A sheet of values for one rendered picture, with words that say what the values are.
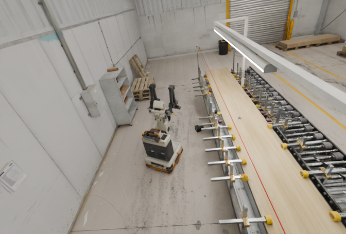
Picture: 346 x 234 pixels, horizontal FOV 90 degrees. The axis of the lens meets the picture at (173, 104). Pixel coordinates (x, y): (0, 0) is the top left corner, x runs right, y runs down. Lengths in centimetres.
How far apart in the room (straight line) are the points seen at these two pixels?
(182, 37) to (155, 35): 153
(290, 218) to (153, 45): 979
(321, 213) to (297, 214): 23
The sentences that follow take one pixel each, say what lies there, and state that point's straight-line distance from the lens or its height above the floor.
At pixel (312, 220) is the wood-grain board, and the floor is 90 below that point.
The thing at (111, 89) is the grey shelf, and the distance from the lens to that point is 478.
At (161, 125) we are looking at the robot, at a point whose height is 86.
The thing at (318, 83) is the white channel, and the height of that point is 246.
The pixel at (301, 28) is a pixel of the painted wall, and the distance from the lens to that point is 1253.
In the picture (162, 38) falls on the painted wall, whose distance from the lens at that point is 1058.
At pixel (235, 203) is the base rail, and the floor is 70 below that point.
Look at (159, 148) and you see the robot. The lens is 342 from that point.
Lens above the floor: 300
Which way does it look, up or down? 31 degrees down
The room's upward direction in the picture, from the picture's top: 10 degrees counter-clockwise
